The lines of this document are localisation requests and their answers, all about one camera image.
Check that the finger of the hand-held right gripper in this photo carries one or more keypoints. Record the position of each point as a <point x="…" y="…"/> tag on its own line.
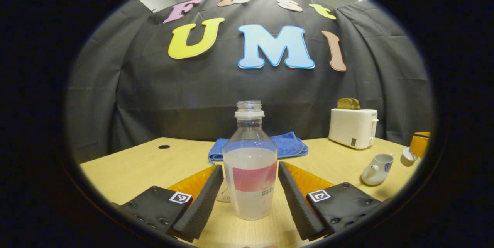
<point x="420" y="145"/>

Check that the white toaster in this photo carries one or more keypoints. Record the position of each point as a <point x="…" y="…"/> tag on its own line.
<point x="351" y="128"/>

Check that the clear water bottle pink label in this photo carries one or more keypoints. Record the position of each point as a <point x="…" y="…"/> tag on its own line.
<point x="251" y="201"/>

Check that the brown bread slice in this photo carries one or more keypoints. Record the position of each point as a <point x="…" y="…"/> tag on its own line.
<point x="356" y="105"/>
<point x="344" y="104"/>

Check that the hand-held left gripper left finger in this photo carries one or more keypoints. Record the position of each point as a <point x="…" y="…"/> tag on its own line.
<point x="200" y="205"/>

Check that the white blue teacup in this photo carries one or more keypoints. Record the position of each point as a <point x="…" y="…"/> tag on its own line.
<point x="376" y="172"/>

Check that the blue folded towel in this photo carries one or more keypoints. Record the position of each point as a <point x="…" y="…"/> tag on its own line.
<point x="289" y="145"/>

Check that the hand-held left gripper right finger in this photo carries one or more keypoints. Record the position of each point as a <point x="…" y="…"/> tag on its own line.
<point x="299" y="205"/>

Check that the black backdrop cloth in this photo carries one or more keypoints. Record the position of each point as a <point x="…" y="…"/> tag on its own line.
<point x="154" y="97"/>

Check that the round coaster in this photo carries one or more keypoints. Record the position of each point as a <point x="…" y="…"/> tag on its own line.
<point x="224" y="196"/>

